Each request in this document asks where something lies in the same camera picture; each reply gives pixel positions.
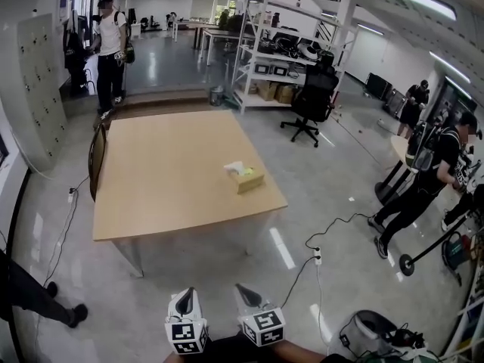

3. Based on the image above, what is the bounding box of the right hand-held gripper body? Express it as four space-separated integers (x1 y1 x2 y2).
237 302 286 349

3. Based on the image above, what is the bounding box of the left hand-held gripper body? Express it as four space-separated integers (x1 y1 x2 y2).
164 307 209 356

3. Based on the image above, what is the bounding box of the person's right forearm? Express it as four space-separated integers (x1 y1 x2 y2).
271 339 334 362

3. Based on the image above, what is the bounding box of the tan cardboard tissue box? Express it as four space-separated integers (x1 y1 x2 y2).
225 166 266 196

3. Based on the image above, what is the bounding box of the person's black shirt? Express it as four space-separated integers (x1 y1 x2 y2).
176 330 356 363

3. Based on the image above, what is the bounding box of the brown wooden chair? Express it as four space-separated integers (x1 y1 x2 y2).
87 122 109 204

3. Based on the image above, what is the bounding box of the green tool box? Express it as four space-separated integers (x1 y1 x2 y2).
441 231 474 280

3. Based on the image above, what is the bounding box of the round table with black base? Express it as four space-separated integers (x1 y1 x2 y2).
374 134 421 206

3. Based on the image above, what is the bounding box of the wooden step platform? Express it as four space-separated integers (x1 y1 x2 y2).
112 88 210 119

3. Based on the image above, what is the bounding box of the small grey trash bin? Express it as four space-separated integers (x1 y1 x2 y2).
209 85 225 107

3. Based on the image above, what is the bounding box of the brown cardboard box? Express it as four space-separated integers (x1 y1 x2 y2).
275 84 298 105
256 81 280 102

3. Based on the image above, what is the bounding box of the black office chair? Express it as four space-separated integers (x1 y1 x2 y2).
280 59 340 149

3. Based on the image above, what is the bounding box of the black flat screen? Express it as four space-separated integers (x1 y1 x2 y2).
364 71 393 100
383 88 408 119

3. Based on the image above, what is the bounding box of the white metal shelf rack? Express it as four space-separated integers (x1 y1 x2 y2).
231 0 361 115

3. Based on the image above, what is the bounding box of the beige locker cabinet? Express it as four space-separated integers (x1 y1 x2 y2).
16 13 70 174

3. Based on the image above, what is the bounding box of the white desk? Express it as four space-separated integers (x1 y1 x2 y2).
199 27 259 68

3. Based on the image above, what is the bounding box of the coat rack with black clothes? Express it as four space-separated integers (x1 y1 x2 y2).
63 8 92 96

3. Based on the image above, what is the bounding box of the black backpack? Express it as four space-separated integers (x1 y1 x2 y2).
114 10 137 65

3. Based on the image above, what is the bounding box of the dark glass door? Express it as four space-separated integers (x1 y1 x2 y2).
433 76 478 129

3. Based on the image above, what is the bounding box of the black device with cables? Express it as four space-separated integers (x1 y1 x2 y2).
337 309 429 359

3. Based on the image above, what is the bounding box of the black power cable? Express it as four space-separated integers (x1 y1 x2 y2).
305 213 380 251
36 175 90 340

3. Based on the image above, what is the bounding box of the black stanchion post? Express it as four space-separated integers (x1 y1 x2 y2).
398 209 478 278

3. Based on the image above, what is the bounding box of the white wire rack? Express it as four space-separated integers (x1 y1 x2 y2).
441 262 484 359

